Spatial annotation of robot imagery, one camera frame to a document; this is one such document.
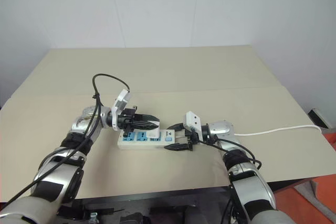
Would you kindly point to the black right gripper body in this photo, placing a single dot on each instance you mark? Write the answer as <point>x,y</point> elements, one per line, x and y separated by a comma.
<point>193,140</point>

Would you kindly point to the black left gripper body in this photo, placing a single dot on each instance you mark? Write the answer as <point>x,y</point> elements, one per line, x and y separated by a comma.
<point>126,120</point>

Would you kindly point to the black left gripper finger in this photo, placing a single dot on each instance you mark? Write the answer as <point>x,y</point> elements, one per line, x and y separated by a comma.
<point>143,117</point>
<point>141,125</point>

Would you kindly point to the white charger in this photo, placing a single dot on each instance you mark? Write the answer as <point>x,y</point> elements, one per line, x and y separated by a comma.
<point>155,132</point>

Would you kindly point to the white power strip blue sockets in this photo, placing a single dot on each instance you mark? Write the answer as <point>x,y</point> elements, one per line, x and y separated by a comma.
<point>139,142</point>

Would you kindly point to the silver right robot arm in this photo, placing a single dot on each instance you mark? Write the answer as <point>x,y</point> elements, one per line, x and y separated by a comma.
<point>252,182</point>

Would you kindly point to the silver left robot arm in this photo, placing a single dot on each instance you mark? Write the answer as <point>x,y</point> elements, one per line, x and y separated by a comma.
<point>65,170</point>

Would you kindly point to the black box with grey rim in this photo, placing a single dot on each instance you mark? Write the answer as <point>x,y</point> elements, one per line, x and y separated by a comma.
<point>317,119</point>

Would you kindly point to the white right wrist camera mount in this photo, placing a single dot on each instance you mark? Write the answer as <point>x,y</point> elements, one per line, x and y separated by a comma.
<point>193,121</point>

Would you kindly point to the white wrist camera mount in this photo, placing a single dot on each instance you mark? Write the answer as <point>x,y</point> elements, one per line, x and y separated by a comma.
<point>193,121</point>
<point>120,103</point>

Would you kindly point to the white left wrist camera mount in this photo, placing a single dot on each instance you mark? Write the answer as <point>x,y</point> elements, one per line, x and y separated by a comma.
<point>120,103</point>

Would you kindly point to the black table frame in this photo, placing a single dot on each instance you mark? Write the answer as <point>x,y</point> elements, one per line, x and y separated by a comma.
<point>157,195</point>

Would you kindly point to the small silver metal bracket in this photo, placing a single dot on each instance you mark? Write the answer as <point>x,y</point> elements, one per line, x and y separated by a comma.
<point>93,218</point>

